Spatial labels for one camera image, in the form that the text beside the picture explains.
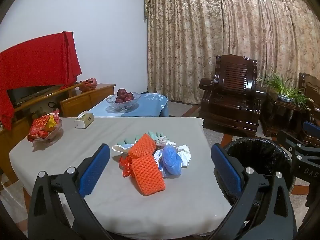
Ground red plastic bag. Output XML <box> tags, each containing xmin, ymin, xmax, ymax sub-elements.
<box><xmin>119</xmin><ymin>155</ymin><xmax>132</xmax><ymax>178</ymax></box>

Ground white tissue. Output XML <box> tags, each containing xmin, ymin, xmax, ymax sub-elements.
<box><xmin>166</xmin><ymin>141</ymin><xmax>191</xmax><ymax>167</ymax></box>

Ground blue plastic shoe cover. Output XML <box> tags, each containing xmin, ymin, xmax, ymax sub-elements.
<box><xmin>159</xmin><ymin>145</ymin><xmax>182</xmax><ymax>178</ymax></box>

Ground orange foam net front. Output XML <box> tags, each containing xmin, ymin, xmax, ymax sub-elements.
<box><xmin>131</xmin><ymin>155</ymin><xmax>165</xmax><ymax>196</ymax></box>

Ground orange foam net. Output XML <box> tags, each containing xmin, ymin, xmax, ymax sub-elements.
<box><xmin>131</xmin><ymin>155</ymin><xmax>165</xmax><ymax>196</ymax></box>
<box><xmin>129</xmin><ymin>133</ymin><xmax>157</xmax><ymax>159</ymax></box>

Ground white wipe packet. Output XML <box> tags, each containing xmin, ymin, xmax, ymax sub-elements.
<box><xmin>153</xmin><ymin>149</ymin><xmax>163</xmax><ymax>171</ymax></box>

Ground white cotton glove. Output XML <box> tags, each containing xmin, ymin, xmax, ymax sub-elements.
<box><xmin>155</xmin><ymin>136</ymin><xmax>168</xmax><ymax>147</ymax></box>

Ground black trash bin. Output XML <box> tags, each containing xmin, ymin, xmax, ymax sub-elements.
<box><xmin>213</xmin><ymin>138</ymin><xmax>295</xmax><ymax>205</ymax></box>

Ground dark wooden side table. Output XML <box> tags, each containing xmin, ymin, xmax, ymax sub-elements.
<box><xmin>260</xmin><ymin>90</ymin><xmax>310</xmax><ymax>137</ymax></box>

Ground potted green plant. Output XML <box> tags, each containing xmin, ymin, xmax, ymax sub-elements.
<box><xmin>257</xmin><ymin>73</ymin><xmax>313</xmax><ymax>111</ymax></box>

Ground dark wooden armchair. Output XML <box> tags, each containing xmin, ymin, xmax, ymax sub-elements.
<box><xmin>199</xmin><ymin>54</ymin><xmax>266</xmax><ymax>137</ymax></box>
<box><xmin>298</xmin><ymin>73</ymin><xmax>319</xmax><ymax>147</ymax></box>

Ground glass snack dish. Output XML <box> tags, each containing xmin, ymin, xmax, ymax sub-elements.
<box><xmin>33</xmin><ymin>119</ymin><xmax>63</xmax><ymax>144</ymax></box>

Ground red snack packets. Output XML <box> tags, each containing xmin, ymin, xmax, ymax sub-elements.
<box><xmin>27</xmin><ymin>110</ymin><xmax>60</xmax><ymax>141</ymax></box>

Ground tissue box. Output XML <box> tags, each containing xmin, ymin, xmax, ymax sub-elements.
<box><xmin>75</xmin><ymin>111</ymin><xmax>94</xmax><ymax>129</ymax></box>

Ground wooden tv cabinet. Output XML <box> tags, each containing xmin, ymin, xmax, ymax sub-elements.
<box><xmin>1</xmin><ymin>83</ymin><xmax>116</xmax><ymax>183</ymax></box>

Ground television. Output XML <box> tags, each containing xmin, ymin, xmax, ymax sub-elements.
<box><xmin>7</xmin><ymin>86</ymin><xmax>60</xmax><ymax>107</ymax></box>

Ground glass fruit bowl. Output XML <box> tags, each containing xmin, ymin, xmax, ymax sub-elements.
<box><xmin>106</xmin><ymin>92</ymin><xmax>141</xmax><ymax>112</ymax></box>

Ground red ornament basket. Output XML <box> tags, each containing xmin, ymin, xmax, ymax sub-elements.
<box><xmin>79</xmin><ymin>78</ymin><xmax>97</xmax><ymax>92</ymax></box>

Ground red apples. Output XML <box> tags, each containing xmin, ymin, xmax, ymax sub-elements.
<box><xmin>116</xmin><ymin>88</ymin><xmax>134</xmax><ymax>103</ymax></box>

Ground light blue tablecloth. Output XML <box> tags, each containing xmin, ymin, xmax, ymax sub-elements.
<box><xmin>89</xmin><ymin>93</ymin><xmax>169</xmax><ymax>118</ymax></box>

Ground red cloth cover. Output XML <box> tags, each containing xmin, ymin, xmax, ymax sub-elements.
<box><xmin>1</xmin><ymin>31</ymin><xmax>81</xmax><ymax>130</ymax></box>

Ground patterned beige curtain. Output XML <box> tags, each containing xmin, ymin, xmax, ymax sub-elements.
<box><xmin>145</xmin><ymin>0</ymin><xmax>319</xmax><ymax>104</ymax></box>

